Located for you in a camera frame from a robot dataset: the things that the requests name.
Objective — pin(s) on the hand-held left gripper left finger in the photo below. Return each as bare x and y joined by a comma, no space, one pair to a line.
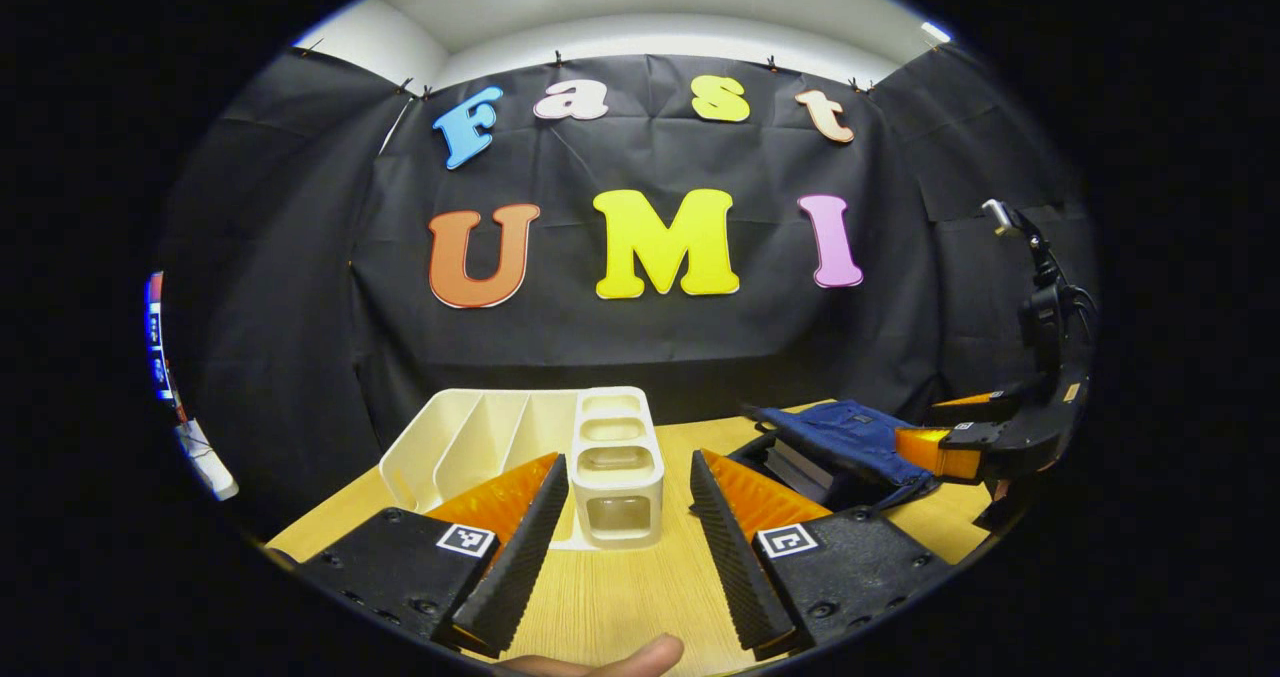
510,567

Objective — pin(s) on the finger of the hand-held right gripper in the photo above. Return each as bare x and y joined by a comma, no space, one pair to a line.
935,452
965,401

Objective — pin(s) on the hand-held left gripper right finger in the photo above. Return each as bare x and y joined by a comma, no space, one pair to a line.
735,557

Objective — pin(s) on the blue schoolbag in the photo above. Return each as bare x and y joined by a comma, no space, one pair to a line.
850,432

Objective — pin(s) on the white plastic bookshelf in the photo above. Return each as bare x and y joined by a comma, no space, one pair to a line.
615,467

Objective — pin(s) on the computer monitor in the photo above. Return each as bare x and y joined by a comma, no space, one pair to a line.
157,347

